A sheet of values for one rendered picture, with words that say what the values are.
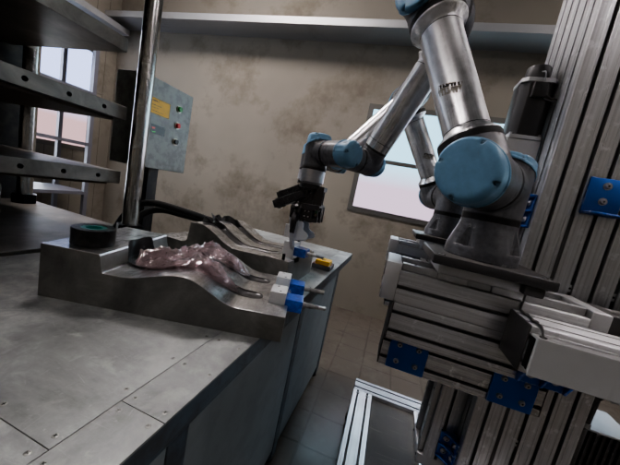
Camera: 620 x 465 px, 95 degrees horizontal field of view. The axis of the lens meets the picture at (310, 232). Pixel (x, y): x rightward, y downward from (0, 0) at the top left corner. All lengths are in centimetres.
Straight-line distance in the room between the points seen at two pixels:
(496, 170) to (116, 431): 64
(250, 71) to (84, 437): 336
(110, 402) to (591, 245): 102
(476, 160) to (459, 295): 29
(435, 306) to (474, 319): 8
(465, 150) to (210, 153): 318
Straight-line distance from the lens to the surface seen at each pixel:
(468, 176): 58
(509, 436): 111
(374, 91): 307
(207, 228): 101
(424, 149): 131
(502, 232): 71
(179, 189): 378
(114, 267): 74
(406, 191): 284
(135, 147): 136
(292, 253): 91
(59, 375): 56
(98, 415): 48
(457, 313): 72
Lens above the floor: 111
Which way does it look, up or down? 8 degrees down
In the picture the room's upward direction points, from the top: 11 degrees clockwise
